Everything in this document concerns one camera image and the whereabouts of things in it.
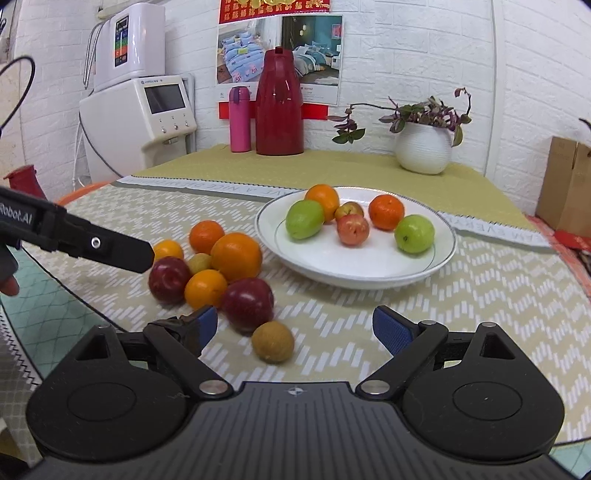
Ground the pink bottle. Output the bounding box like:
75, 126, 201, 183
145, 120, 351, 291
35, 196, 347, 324
229, 86, 252, 153

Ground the red packet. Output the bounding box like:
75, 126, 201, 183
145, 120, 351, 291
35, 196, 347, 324
554, 230, 591, 252

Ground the potted plant white ribbed pot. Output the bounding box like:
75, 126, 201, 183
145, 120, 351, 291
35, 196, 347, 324
329, 88, 472, 175

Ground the wall calendar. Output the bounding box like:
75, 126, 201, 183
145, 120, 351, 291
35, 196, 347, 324
216, 0, 345, 106

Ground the yellow-red small apple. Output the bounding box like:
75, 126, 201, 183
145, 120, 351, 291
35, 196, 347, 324
334, 201, 365, 221

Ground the dark red plum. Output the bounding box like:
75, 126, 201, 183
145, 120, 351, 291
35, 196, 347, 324
148, 257, 192, 305
221, 277, 275, 335

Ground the large orange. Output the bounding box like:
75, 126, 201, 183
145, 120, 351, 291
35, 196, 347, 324
211, 232, 263, 283
305, 184, 341, 223

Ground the oblong green mango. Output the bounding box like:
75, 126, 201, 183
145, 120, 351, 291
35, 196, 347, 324
285, 199, 326, 241

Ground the small orange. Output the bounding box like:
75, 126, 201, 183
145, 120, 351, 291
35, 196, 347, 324
184, 269, 228, 310

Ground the small red apple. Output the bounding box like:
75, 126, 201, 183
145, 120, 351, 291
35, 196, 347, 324
337, 213, 371, 247

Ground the cardboard box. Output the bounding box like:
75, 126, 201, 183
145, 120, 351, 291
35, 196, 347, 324
536, 136, 591, 232

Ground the red plastic container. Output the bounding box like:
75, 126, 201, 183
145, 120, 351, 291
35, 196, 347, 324
4, 165, 47, 200

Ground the bumpy tangerine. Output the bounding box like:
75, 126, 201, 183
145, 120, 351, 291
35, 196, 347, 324
189, 220, 226, 254
368, 194, 406, 232

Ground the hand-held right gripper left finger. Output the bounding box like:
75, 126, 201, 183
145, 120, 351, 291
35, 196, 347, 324
68, 305, 234, 400

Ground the white water purifier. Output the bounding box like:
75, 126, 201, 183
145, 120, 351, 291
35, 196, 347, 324
92, 4, 166, 90

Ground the white plate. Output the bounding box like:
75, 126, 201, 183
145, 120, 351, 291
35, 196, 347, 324
255, 186, 458, 291

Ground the round green apple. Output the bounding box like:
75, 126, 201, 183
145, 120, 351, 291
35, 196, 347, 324
394, 214, 435, 255

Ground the red thermos jug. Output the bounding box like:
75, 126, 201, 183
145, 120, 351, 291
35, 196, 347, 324
255, 46, 305, 156

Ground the yellow-orange citrus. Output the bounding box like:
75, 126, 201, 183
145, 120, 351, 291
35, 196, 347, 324
152, 240, 185, 264

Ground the small yellowish plum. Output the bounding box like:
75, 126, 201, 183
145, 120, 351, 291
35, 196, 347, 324
187, 253, 214, 275

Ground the white appliance with screen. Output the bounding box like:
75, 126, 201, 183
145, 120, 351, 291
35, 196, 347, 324
79, 74, 197, 183

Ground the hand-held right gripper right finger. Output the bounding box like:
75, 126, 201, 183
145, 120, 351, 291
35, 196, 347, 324
355, 305, 523, 398

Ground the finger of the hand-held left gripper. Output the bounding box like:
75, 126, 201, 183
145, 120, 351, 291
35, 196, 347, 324
65, 213, 156, 274

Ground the black cable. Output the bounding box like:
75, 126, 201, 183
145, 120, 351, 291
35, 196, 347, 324
0, 56, 37, 134

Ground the brown longan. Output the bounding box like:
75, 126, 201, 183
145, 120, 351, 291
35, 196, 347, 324
251, 322, 295, 364

